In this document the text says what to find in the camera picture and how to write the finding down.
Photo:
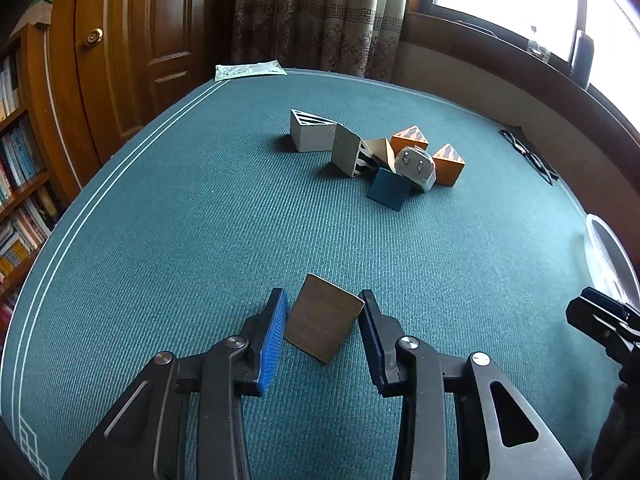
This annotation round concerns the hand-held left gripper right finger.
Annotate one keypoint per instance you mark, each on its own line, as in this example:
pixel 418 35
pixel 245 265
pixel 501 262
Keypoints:
pixel 371 345

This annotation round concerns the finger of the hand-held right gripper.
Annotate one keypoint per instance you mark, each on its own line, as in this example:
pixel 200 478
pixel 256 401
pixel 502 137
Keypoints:
pixel 607 300
pixel 595 320

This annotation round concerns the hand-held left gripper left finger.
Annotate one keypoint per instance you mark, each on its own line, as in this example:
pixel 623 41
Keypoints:
pixel 272 342

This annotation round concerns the clear plastic container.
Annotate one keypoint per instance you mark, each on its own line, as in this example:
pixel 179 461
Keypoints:
pixel 617 265

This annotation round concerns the brown wooden wedge block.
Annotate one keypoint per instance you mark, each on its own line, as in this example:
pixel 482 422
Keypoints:
pixel 325 317

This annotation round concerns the tan wooden wedge block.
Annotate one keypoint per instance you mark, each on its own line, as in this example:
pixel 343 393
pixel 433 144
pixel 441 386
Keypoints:
pixel 382 152

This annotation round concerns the grey wedge block striped ends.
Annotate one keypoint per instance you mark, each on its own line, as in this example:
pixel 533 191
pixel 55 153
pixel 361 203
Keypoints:
pixel 345 152

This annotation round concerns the teal table mat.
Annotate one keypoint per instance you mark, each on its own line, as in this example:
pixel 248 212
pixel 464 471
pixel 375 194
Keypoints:
pixel 175 235

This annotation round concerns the black eyeglasses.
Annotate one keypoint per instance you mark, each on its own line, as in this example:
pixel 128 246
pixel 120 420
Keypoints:
pixel 541 167

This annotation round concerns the blue wedge block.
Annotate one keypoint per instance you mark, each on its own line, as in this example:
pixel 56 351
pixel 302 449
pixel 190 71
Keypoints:
pixel 390 189

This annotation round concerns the white round-cornered block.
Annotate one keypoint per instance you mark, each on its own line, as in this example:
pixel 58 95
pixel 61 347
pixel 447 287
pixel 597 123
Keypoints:
pixel 415 169

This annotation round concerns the orange tiger-print wedge block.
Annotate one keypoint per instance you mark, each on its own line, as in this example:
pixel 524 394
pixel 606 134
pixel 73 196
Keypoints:
pixel 409 136
pixel 447 167

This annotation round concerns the white wedge block black stripes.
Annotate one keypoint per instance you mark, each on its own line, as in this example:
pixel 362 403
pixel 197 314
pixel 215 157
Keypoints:
pixel 312 137

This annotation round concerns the dark cylindrical flask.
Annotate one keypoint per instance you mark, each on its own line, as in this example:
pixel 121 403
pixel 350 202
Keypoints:
pixel 582 60

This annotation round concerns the glass bottle on windowsill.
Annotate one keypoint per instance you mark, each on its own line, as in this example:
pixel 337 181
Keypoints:
pixel 537 49

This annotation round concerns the plastic packet at table edge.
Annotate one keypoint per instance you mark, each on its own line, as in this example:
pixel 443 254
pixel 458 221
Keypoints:
pixel 249 70

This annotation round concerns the rows of books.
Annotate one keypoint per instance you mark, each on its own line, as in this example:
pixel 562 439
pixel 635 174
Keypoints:
pixel 15 160

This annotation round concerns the wooden bookshelf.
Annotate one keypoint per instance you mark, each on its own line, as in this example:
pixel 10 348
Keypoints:
pixel 42 110

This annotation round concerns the beige patterned curtain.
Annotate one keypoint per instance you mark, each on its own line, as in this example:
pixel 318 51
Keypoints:
pixel 310 10

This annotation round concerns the wooden panelled door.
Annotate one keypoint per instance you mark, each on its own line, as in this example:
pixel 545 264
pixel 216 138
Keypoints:
pixel 140 35

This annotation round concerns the brass door knob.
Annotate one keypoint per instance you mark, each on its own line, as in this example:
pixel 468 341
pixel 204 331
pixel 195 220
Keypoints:
pixel 94 37

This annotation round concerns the cardboard box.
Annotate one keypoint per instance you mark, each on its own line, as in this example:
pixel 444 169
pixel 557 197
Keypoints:
pixel 34 15

